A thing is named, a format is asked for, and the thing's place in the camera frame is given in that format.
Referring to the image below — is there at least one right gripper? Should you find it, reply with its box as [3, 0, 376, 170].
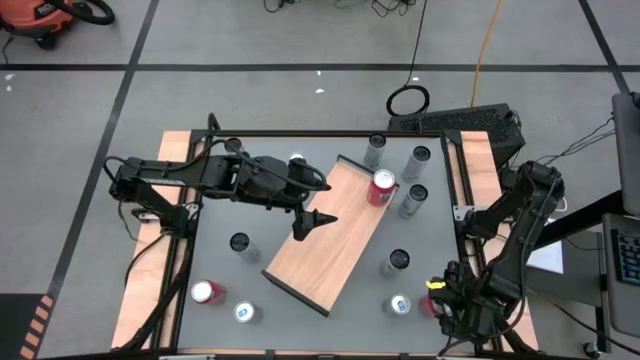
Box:
[429, 262, 501, 341]

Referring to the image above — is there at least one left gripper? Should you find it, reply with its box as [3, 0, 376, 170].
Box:
[249, 158, 340, 243]

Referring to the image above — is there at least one red Fanta soda can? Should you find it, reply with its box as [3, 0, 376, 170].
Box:
[190, 279, 228, 306]
[367, 168, 397, 208]
[417, 294, 437, 319]

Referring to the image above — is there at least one white Celsius Peach Vibe can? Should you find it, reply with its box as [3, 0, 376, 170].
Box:
[379, 248, 412, 279]
[229, 232, 262, 265]
[401, 145, 432, 184]

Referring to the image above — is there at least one white paper sheet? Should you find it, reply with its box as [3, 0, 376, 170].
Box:
[524, 239, 565, 275]

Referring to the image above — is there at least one wooden table side board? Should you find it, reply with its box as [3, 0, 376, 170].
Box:
[110, 130, 194, 350]
[459, 130, 540, 351]

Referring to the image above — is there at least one black diagonal bar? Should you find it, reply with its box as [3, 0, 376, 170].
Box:
[529, 189, 626, 249]

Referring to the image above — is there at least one grey metal cart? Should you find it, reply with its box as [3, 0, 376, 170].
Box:
[519, 212, 640, 359]

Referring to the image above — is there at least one black keyboard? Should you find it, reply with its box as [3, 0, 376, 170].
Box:
[610, 228, 640, 287]

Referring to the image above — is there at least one grey computer monitor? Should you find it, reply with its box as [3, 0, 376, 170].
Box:
[611, 91, 640, 217]

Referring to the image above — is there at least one black orange striped floor mat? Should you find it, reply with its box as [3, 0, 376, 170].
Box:
[0, 293, 55, 360]

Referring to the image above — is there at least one orange shop vacuum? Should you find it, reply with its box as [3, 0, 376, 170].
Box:
[0, 0, 76, 50]

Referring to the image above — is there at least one wooden shelf with black frame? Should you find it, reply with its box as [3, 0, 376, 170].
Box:
[261, 153, 401, 318]

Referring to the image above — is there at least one black aluminium table frame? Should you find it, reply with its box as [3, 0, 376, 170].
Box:
[117, 112, 539, 360]

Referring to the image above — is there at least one black coiled floor cable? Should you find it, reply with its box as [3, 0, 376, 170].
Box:
[385, 0, 431, 118]

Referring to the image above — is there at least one black floor cable bundle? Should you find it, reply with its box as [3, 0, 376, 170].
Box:
[334, 0, 419, 19]
[262, 0, 301, 14]

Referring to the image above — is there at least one yellow extension cable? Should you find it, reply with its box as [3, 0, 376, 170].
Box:
[469, 0, 504, 109]

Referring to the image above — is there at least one black vacuum hose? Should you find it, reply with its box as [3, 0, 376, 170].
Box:
[47, 0, 116, 26]

